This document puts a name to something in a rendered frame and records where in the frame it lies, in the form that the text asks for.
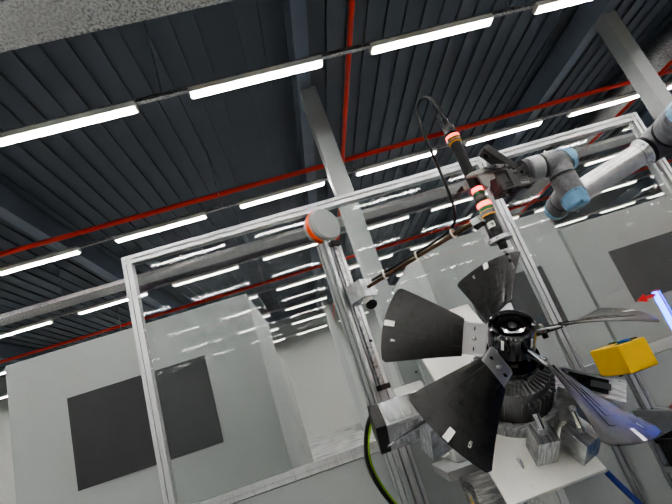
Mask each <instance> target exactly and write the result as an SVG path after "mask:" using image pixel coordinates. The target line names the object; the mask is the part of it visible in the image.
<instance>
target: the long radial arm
mask: <svg viewBox="0 0 672 504"><path fill-rule="evenodd" d="M412 393H413V392H411V393H408V394H405V395H402V396H399V397H396V398H393V399H390V400H387V401H385V402H382V403H380V404H378V406H379V408H380V411H381V413H382V416H383V418H384V420H385V423H386V425H387V430H388V435H389V440H390V443H392V442H393V441H395V440H396V439H398V438H399V437H401V436H402V435H403V434H404V433H406V432H407V431H408V430H410V429H411V426H413V425H414V424H416V423H417V422H418V418H420V417H421V415H420V414H419V413H418V412H417V410H416V409H415V408H414V406H413V405H412V404H411V402H410V394H412ZM418 441H421V438H420V430H419V429H418V430H417V431H416V432H414V431H412V432H411V433H410V434H408V435H407V436H405V437H404V438H401V439H400V440H398V441H397V442H395V443H394V444H392V445H391V450H392V451H393V450H396V449H399V448H401V447H404V446H407V445H410V444H413V443H416V442H418Z"/></svg>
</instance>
